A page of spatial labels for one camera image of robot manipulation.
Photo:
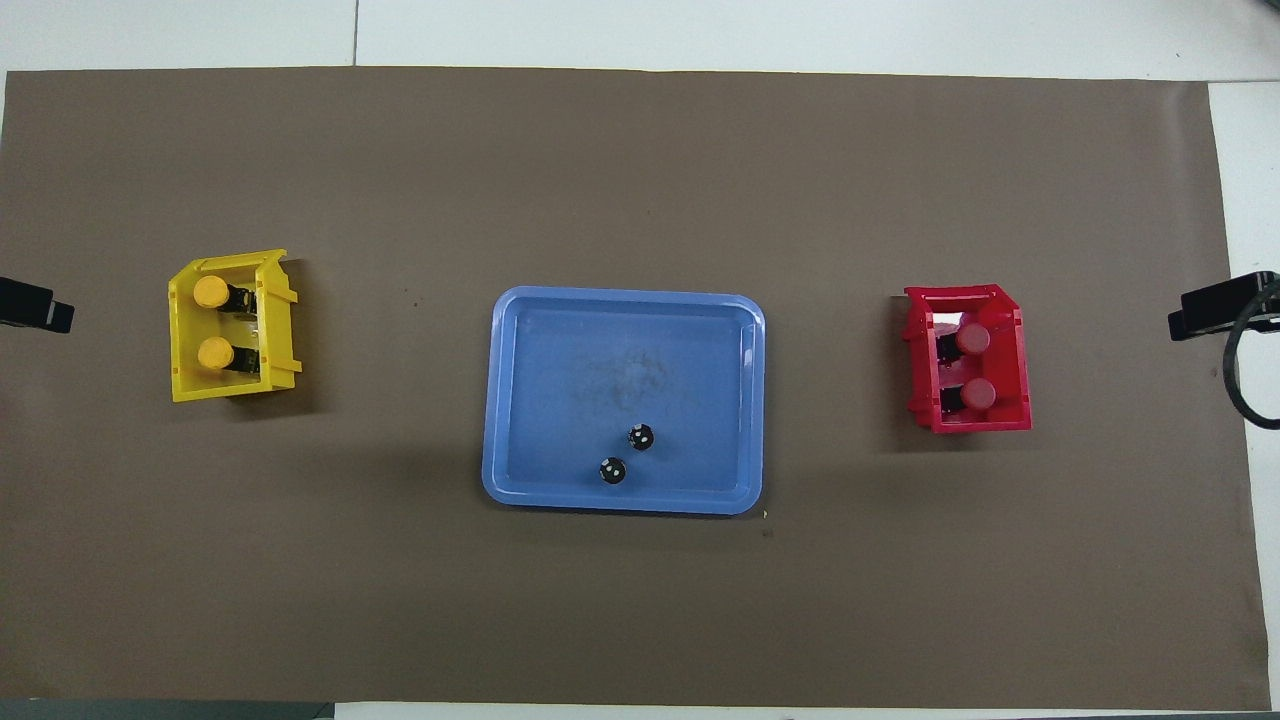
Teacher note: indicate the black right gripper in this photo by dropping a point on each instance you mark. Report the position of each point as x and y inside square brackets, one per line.
[1271, 300]

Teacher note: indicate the yellow push button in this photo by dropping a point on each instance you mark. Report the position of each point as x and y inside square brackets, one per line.
[215, 352]
[210, 291]

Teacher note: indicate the red push button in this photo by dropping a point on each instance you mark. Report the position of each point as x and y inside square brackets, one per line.
[978, 393]
[972, 338]

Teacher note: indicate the blue plastic tray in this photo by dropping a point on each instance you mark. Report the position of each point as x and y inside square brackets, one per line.
[560, 400]

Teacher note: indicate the yellow plastic bin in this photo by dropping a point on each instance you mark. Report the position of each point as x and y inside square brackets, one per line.
[185, 385]

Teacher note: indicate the red plastic bin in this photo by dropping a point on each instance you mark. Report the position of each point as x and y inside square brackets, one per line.
[1010, 415]

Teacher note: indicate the brown paper table mat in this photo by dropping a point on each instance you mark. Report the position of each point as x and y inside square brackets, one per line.
[400, 600]

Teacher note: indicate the black cylindrical capacitor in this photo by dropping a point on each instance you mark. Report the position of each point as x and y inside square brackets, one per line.
[612, 471]
[640, 437]

